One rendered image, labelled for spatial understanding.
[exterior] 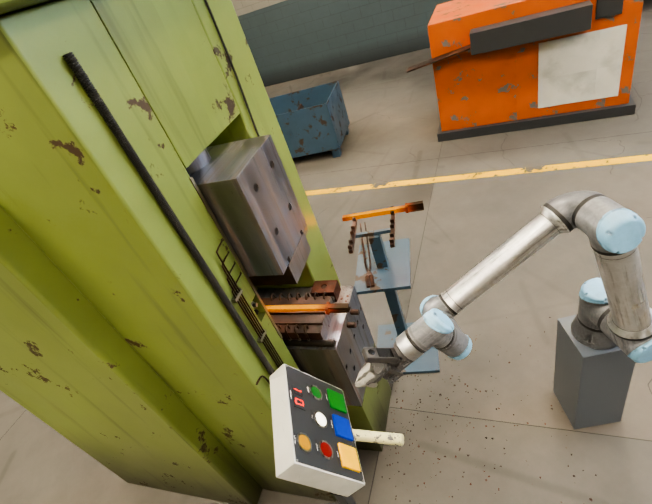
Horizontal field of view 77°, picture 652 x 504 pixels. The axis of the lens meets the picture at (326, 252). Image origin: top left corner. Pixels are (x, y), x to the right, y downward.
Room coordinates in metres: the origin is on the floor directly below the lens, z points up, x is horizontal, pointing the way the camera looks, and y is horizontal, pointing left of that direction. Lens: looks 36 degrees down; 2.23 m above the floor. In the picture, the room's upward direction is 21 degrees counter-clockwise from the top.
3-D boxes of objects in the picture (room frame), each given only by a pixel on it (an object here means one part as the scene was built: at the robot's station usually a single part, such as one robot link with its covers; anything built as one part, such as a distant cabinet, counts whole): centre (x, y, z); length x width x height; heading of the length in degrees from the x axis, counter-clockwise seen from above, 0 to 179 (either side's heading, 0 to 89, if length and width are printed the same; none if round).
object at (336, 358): (1.44, 0.27, 0.69); 0.56 x 0.38 x 0.45; 62
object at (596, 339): (0.99, -0.96, 0.65); 0.19 x 0.19 x 0.10
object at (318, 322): (1.39, 0.29, 0.96); 0.42 x 0.20 x 0.09; 62
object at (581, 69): (4.27, -2.66, 0.63); 2.10 x 1.12 x 1.25; 59
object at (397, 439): (0.94, 0.18, 0.62); 0.44 x 0.05 x 0.05; 62
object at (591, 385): (0.99, -0.96, 0.30); 0.22 x 0.22 x 0.60; 79
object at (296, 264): (1.39, 0.29, 1.32); 0.42 x 0.20 x 0.10; 62
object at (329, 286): (1.48, 0.07, 0.95); 0.12 x 0.09 x 0.07; 62
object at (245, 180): (1.43, 0.27, 1.56); 0.42 x 0.39 x 0.40; 62
